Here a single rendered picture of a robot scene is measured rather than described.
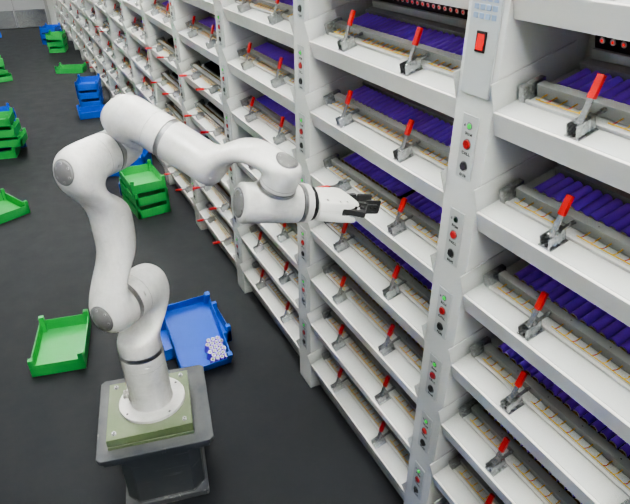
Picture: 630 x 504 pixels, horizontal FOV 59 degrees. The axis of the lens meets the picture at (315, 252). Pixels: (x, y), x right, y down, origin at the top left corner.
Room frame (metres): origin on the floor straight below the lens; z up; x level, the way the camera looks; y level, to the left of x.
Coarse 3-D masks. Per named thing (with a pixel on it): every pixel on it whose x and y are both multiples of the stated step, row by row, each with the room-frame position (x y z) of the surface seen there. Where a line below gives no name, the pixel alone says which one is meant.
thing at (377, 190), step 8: (336, 160) 1.56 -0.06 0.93; (336, 168) 1.55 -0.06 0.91; (344, 168) 1.50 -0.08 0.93; (352, 168) 1.49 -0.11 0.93; (352, 176) 1.46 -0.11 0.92; (360, 176) 1.44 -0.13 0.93; (360, 184) 1.42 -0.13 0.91; (368, 184) 1.39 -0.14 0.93; (376, 184) 1.38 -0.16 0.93; (376, 192) 1.35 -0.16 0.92; (384, 192) 1.33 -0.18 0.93; (384, 200) 1.32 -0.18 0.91; (392, 200) 1.29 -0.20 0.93; (400, 200) 1.28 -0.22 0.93; (392, 208) 1.27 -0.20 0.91; (408, 208) 1.24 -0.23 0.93; (400, 216) 1.23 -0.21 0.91; (416, 216) 1.20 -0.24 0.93; (424, 216) 1.19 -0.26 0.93; (424, 224) 1.17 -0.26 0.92; (432, 224) 1.15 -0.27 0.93; (432, 232) 1.15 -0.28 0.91
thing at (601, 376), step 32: (512, 256) 0.99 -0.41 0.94; (480, 288) 0.94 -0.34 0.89; (512, 288) 0.91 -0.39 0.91; (544, 288) 0.89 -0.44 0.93; (480, 320) 0.90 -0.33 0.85; (512, 320) 0.84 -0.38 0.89; (544, 320) 0.83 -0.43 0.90; (576, 320) 0.79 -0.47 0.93; (608, 320) 0.78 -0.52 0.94; (544, 352) 0.76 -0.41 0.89; (576, 352) 0.74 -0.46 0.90; (608, 352) 0.71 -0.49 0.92; (576, 384) 0.68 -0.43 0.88; (608, 384) 0.67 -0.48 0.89; (608, 416) 0.63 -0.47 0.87
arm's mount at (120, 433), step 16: (112, 400) 1.20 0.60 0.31; (112, 416) 1.13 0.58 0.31; (176, 416) 1.13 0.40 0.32; (192, 416) 1.16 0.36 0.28; (112, 432) 1.07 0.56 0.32; (128, 432) 1.07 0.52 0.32; (144, 432) 1.07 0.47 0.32; (160, 432) 1.08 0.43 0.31; (176, 432) 1.09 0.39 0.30; (192, 432) 1.10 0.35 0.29; (112, 448) 1.04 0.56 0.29
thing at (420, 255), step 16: (336, 144) 1.60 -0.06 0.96; (320, 160) 1.58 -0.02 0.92; (320, 176) 1.53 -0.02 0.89; (336, 176) 1.51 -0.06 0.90; (352, 192) 1.41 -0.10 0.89; (368, 192) 1.39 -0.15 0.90; (368, 224) 1.27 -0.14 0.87; (384, 224) 1.23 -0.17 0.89; (416, 224) 1.20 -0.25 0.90; (384, 240) 1.21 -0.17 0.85; (400, 240) 1.16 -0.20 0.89; (416, 240) 1.14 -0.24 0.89; (432, 240) 1.13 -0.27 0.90; (400, 256) 1.15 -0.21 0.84; (416, 256) 1.09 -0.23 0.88; (432, 256) 1.02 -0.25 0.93; (432, 272) 1.03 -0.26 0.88
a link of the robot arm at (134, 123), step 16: (128, 96) 1.17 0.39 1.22; (112, 112) 1.15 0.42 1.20; (128, 112) 1.14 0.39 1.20; (144, 112) 1.14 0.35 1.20; (160, 112) 1.15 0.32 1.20; (112, 128) 1.15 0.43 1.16; (128, 128) 1.13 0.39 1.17; (144, 128) 1.12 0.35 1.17; (160, 128) 1.11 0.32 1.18; (128, 144) 1.17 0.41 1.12; (144, 144) 1.12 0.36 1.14; (128, 160) 1.25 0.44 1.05
